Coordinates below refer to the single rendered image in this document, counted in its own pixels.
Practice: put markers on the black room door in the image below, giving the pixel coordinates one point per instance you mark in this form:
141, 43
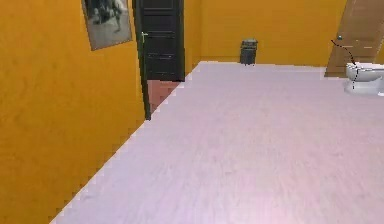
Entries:
161, 40

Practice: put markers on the dark grey waste bin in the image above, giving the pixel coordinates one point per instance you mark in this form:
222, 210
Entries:
248, 51

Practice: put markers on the white toilet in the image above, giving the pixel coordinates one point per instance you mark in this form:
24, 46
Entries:
365, 77

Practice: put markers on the brown wooden cupboard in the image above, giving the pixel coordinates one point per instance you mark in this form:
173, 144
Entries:
356, 36

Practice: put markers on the grey framed wall picture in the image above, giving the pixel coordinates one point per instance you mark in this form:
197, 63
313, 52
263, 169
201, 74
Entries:
106, 23

